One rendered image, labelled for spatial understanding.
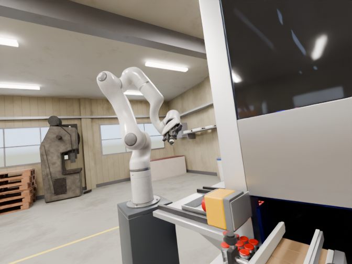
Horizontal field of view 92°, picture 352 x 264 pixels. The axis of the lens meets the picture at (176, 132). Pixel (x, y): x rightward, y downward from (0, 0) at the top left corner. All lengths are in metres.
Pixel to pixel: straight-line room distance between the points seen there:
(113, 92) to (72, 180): 5.14
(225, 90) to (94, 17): 2.87
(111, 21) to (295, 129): 3.08
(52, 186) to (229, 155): 5.84
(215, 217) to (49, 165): 5.83
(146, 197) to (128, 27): 2.78
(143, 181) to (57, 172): 5.19
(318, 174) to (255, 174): 0.12
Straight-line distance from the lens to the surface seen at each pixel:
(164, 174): 6.69
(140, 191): 1.01
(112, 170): 7.15
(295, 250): 0.47
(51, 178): 6.13
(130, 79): 1.09
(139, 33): 3.32
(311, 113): 0.44
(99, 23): 3.18
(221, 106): 0.51
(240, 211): 0.46
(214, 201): 0.45
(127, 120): 1.01
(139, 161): 0.99
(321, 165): 0.44
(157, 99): 1.00
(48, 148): 6.13
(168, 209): 0.81
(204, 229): 0.65
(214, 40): 0.57
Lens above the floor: 1.16
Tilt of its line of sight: 5 degrees up
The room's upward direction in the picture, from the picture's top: 7 degrees counter-clockwise
